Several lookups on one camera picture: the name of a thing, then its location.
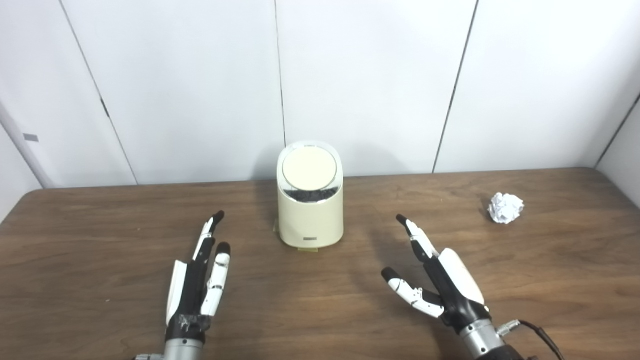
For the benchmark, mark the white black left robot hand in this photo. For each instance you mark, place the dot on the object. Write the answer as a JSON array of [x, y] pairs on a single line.
[[187, 295]]

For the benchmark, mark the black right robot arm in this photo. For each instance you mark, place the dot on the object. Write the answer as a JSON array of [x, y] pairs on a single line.
[[482, 342]]

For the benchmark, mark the cream-colored desktop bin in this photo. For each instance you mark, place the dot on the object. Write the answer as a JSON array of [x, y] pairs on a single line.
[[310, 220]]

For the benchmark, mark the small gray wall tag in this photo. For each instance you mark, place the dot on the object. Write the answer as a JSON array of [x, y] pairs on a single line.
[[31, 137]]

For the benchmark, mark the round cream bin lid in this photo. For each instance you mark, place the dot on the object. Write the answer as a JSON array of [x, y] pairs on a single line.
[[309, 169]]

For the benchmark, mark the white paper ball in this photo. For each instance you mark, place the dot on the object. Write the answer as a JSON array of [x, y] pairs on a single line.
[[506, 208]]

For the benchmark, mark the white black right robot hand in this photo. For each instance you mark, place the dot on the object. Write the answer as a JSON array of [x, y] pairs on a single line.
[[457, 285]]

